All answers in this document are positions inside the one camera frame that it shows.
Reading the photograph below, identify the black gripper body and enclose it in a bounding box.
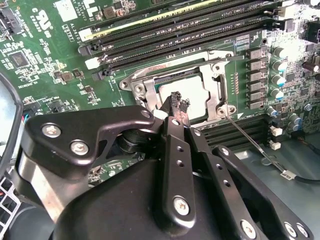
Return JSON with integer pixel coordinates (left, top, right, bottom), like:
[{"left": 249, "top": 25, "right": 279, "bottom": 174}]
[{"left": 53, "top": 159, "right": 236, "bottom": 240}]

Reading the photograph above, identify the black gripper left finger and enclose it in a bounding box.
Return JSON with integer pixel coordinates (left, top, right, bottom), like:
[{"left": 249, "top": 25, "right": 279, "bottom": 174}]
[{"left": 11, "top": 91, "right": 198, "bottom": 234}]

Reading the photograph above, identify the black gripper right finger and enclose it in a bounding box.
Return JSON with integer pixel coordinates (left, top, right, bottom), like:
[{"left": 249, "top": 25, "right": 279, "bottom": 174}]
[{"left": 179, "top": 98, "right": 315, "bottom": 240}]

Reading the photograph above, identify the silver CPU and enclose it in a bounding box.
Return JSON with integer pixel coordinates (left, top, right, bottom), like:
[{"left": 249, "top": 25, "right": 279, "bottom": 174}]
[{"left": 154, "top": 74, "right": 212, "bottom": 121}]

